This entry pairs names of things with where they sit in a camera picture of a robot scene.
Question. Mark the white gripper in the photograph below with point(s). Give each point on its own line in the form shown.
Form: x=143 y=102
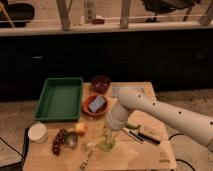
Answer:
x=117 y=117

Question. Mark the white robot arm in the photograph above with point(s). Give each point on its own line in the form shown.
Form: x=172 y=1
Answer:
x=195 y=125

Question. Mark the green plastic cup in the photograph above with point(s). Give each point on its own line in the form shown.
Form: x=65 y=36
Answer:
x=107 y=145

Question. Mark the small metal cup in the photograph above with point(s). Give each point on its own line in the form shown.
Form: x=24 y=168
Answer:
x=71 y=140

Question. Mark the white paper cup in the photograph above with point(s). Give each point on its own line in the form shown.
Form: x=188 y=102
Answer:
x=38 y=133

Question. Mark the green pepper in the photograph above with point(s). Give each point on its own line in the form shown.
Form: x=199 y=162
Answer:
x=132 y=127

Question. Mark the blue sponge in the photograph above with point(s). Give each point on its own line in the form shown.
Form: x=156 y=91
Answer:
x=97 y=104

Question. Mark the grey folded cloth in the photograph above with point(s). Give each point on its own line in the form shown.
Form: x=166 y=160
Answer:
x=114 y=92

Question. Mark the orange bowl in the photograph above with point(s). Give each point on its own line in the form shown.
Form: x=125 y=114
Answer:
x=88 y=100

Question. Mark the dark red bowl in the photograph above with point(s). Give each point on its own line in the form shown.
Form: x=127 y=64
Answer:
x=100 y=83

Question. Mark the yellow apple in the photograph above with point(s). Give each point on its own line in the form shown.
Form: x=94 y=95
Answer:
x=81 y=128

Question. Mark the metal fork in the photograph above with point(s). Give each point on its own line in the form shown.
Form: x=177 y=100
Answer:
x=84 y=163

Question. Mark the green plastic tray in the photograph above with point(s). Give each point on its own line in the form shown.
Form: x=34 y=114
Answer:
x=60 y=100

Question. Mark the red grapes bunch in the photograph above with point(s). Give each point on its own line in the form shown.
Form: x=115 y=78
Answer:
x=58 y=142

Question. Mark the red small object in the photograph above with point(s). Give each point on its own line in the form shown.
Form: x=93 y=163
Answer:
x=98 y=21

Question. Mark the black office chair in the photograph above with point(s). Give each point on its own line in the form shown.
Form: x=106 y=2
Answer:
x=166 y=6

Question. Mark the black chair left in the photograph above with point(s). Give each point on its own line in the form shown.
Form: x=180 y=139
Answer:
x=20 y=13

